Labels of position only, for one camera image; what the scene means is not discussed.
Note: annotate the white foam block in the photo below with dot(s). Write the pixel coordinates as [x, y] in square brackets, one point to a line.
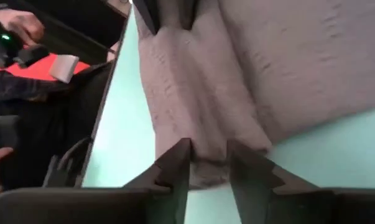
[64, 68]

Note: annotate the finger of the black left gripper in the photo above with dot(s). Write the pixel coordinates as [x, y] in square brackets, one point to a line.
[148, 12]
[187, 12]

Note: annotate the red panel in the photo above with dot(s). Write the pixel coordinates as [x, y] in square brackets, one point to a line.
[35, 71]

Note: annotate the grey towel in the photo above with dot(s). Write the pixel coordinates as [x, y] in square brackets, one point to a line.
[268, 77]

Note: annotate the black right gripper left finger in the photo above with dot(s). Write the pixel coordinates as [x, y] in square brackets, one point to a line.
[81, 207]

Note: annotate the black table frame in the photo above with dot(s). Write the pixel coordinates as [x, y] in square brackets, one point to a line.
[81, 40]

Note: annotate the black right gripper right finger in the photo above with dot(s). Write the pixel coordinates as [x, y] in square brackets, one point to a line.
[299, 207]

